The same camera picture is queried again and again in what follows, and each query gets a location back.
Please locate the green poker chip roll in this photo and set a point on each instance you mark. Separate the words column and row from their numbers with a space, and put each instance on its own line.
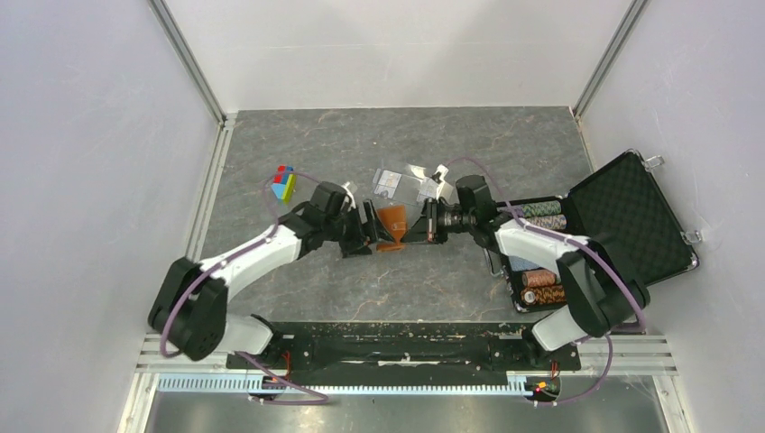
column 541, row 209

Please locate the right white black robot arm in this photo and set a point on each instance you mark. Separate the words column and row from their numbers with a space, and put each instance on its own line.
column 601, row 286

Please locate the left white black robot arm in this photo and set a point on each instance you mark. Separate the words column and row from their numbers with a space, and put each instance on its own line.
column 190, row 312

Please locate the clear plastic card sleeve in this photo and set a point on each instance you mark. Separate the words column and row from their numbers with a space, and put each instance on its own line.
column 408, row 184

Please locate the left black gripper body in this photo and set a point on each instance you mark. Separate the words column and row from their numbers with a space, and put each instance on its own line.
column 352, row 233

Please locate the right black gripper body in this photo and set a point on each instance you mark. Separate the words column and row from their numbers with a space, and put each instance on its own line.
column 437, row 225

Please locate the black poker chip case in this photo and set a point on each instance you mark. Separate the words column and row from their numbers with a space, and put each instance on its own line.
column 623, row 200

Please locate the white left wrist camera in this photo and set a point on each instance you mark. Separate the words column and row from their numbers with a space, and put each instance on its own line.
column 351, row 190

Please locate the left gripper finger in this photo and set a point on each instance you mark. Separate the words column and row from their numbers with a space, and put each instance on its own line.
column 372, row 226
column 348, row 253

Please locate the orange brown poker chip roll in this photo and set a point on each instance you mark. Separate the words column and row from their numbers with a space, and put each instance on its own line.
column 539, row 278

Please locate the blue patterned card deck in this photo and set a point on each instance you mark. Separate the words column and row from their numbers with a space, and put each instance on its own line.
column 518, row 264

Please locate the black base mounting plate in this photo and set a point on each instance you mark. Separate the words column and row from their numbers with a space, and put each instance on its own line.
column 408, row 353

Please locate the white slotted cable duct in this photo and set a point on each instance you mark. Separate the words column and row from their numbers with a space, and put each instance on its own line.
column 256, row 384

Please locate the brown leather card holder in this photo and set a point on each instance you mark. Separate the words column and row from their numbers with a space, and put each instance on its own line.
column 394, row 221

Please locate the multicoloured block toy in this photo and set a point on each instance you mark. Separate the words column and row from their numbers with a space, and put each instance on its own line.
column 283, row 184

